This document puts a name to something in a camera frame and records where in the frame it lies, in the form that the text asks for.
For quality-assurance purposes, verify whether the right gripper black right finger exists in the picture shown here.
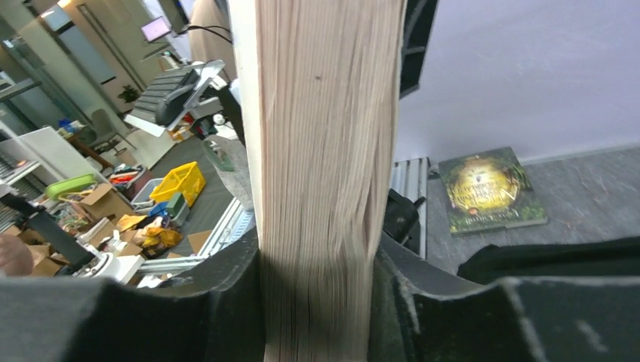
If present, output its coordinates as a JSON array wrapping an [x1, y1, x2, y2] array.
[[370, 235, 639, 361]]

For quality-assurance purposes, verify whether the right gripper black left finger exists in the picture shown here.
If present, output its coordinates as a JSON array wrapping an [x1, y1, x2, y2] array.
[[1, 230, 265, 361]]

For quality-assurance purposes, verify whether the black student backpack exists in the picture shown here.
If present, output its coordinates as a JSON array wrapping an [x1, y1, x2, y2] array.
[[457, 237, 639, 284]]

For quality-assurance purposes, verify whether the teal paperback book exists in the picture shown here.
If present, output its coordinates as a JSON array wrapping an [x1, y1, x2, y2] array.
[[229, 1, 407, 361]]

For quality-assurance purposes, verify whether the cardboard box clutter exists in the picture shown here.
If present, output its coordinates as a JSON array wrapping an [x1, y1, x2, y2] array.
[[1, 183, 183, 278]]

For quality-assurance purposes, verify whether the yellow plastic crate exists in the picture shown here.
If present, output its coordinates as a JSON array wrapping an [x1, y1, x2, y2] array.
[[149, 161, 206, 207]]

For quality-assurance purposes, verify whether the dark green forest book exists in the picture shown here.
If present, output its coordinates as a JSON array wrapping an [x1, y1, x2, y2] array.
[[438, 147, 548, 237]]

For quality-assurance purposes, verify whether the green plastic tray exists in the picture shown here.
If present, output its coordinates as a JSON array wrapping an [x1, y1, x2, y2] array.
[[45, 173, 96, 201]]

